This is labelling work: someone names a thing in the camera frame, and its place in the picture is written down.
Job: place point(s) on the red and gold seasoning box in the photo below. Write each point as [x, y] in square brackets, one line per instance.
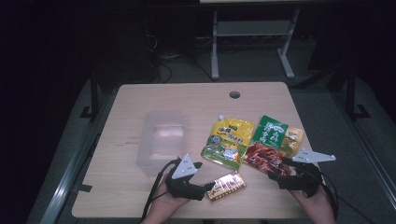
[227, 186]

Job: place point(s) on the black tape strip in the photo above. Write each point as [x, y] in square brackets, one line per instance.
[82, 188]

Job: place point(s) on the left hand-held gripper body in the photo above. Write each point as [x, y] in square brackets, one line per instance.
[184, 168]

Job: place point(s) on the metal floor rail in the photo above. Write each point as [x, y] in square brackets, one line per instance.
[367, 146]
[76, 161]

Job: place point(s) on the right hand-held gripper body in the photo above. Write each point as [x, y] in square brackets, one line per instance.
[306, 180]

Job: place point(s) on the person's right hand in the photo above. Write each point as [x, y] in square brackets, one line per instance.
[314, 208]

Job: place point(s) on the green and red food packet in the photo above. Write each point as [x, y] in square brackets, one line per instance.
[274, 140]

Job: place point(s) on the yellow spouted sauce pouch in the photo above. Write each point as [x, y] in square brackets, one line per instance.
[229, 141]

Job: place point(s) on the black metal stand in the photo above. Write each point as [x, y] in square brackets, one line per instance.
[351, 93]
[94, 93]

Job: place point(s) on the clear plastic container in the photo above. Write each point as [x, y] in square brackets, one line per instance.
[162, 141]

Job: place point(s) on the white metal table frame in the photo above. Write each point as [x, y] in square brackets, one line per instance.
[253, 28]

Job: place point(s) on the person's left hand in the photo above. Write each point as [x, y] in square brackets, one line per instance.
[165, 205]

